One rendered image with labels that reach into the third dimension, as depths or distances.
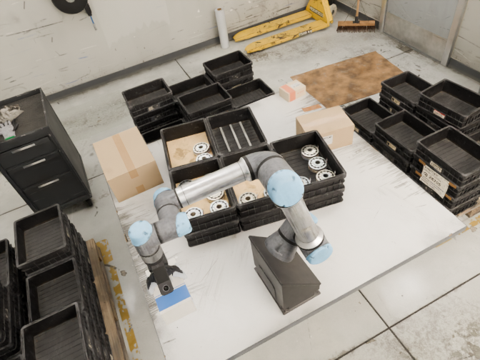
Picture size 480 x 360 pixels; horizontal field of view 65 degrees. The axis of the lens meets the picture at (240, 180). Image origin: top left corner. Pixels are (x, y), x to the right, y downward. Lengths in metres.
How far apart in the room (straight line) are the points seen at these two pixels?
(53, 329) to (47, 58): 3.35
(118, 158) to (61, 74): 2.78
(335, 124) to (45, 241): 2.01
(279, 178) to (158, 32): 4.04
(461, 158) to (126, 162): 2.17
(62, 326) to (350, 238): 1.61
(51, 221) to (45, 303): 0.56
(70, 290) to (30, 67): 3.05
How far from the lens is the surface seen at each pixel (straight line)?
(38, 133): 3.03
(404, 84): 3.73
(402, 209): 2.23
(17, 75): 5.08
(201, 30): 5.28
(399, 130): 3.21
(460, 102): 3.40
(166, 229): 1.24
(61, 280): 2.71
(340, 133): 2.44
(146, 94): 3.74
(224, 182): 1.34
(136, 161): 2.36
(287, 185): 1.24
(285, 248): 1.69
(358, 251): 2.02
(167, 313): 1.45
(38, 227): 2.92
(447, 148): 2.96
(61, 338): 2.37
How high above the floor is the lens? 2.39
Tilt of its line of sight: 46 degrees down
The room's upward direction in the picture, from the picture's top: 10 degrees counter-clockwise
